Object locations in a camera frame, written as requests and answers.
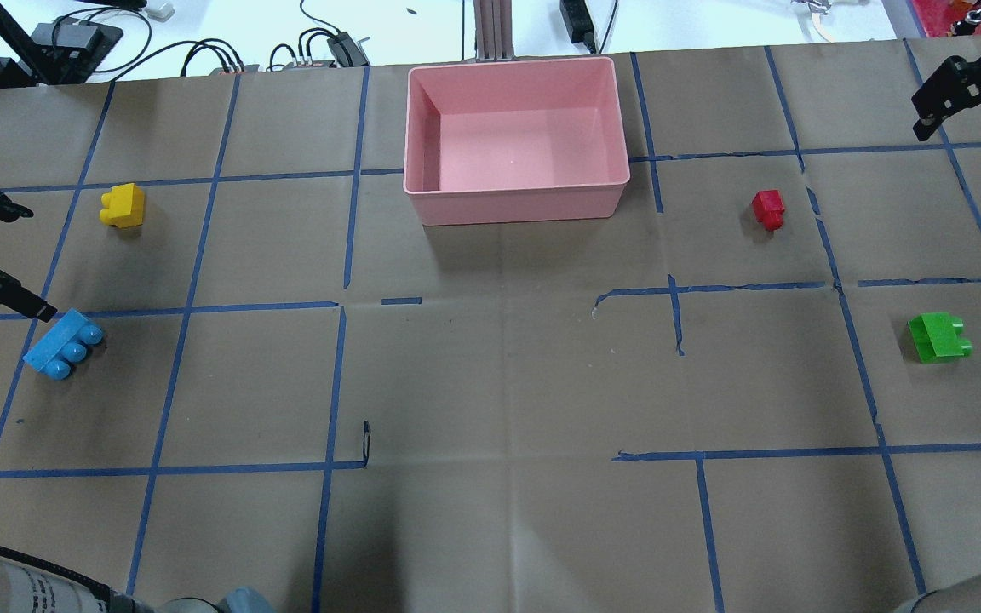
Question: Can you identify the black usb hub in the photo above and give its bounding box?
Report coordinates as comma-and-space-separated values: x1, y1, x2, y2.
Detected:
328, 31, 370, 67

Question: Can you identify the blue three-stud block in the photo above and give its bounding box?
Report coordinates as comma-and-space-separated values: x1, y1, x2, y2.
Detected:
22, 309, 105, 381

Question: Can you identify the black camera stand base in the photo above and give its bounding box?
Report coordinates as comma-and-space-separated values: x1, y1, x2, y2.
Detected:
0, 3, 123, 85

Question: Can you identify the aluminium frame post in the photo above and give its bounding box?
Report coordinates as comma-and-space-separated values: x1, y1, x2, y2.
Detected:
473, 0, 515, 62

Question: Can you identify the pink plastic box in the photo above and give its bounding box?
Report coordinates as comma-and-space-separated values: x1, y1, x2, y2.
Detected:
404, 55, 631, 226

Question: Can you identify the green two-stud block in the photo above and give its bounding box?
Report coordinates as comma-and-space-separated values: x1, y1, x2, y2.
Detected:
907, 312, 973, 364

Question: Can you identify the black power adapter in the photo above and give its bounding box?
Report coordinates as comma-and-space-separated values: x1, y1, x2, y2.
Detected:
558, 0, 596, 52

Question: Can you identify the yellow two-stud block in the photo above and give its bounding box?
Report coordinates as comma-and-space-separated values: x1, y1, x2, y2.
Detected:
99, 183, 146, 229

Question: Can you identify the red small block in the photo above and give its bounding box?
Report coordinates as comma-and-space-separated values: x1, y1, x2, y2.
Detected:
751, 189, 786, 232

